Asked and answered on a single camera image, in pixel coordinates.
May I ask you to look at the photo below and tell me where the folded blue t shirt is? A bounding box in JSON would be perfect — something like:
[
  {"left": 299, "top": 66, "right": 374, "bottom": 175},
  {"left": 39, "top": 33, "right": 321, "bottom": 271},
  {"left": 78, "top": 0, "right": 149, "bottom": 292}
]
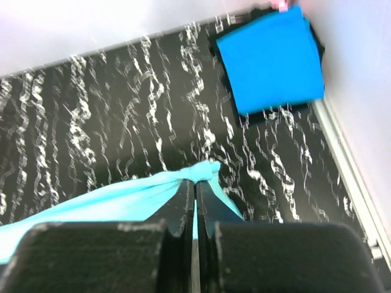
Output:
[{"left": 216, "top": 5, "right": 325, "bottom": 117}]

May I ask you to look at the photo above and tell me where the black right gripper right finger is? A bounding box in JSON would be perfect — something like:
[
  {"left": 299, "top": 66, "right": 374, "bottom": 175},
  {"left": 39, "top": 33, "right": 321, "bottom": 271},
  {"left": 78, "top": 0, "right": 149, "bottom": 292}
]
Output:
[{"left": 195, "top": 181, "right": 384, "bottom": 292}]

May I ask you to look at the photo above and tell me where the aluminium front frame rail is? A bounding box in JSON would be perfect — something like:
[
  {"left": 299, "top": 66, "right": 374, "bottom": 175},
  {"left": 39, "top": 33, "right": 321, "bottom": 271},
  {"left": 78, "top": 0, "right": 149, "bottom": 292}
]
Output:
[{"left": 312, "top": 100, "right": 390, "bottom": 267}]

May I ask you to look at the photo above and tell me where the light cyan t shirt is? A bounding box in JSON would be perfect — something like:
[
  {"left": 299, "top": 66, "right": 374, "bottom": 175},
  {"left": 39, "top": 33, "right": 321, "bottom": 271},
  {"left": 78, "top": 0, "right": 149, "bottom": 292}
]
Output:
[{"left": 1, "top": 161, "right": 241, "bottom": 264}]

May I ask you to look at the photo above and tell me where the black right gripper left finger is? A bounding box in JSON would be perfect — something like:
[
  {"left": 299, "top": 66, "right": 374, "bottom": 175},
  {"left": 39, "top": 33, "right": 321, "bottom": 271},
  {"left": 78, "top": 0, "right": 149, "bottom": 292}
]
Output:
[{"left": 1, "top": 181, "right": 194, "bottom": 292}]

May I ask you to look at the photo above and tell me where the pink item behind stack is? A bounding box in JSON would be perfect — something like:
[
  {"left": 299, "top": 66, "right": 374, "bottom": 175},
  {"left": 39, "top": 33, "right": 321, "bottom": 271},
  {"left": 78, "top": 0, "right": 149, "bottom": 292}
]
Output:
[{"left": 271, "top": 0, "right": 290, "bottom": 12}]

